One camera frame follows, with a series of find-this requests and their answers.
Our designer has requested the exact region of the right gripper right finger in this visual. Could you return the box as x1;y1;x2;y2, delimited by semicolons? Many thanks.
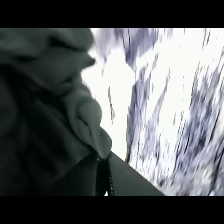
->
107;151;165;197

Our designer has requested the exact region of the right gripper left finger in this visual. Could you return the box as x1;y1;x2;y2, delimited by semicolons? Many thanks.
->
53;151;102;197

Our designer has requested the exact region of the dark grey garment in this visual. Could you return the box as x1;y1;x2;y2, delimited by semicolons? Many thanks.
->
0;27;113;197

